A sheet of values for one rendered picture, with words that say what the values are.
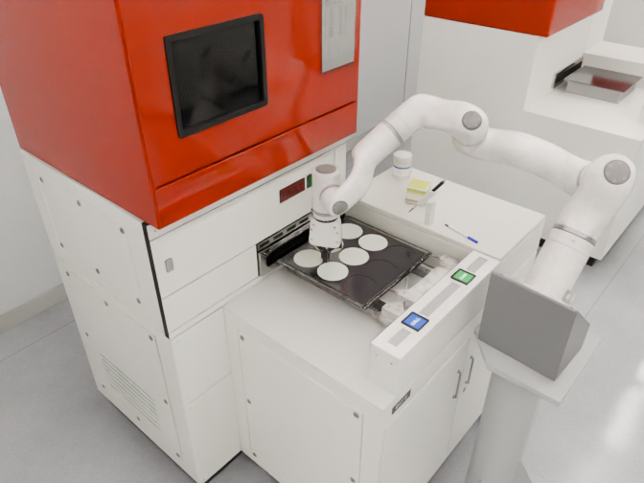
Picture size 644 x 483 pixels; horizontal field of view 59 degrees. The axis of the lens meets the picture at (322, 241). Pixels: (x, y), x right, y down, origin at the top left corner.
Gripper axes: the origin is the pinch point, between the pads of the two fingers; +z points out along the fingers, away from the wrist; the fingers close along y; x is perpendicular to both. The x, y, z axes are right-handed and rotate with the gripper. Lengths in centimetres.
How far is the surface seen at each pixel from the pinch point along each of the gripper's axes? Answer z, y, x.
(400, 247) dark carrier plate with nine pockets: 2.2, 22.8, 13.2
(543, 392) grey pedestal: 10, 68, -33
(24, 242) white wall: 50, -163, 43
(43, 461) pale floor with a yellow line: 92, -107, -39
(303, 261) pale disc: 2.0, -7.1, -2.1
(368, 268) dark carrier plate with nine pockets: 2.1, 14.3, -1.0
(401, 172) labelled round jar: -8, 18, 49
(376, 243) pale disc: 2.1, 14.5, 13.5
